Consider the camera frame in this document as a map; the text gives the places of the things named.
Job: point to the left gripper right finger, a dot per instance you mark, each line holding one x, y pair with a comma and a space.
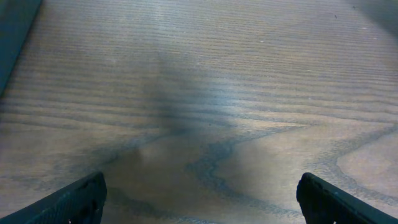
323, 203

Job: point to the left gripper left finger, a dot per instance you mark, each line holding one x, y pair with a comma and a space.
81, 202

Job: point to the grey plastic shopping basket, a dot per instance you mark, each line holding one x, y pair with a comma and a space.
17, 17

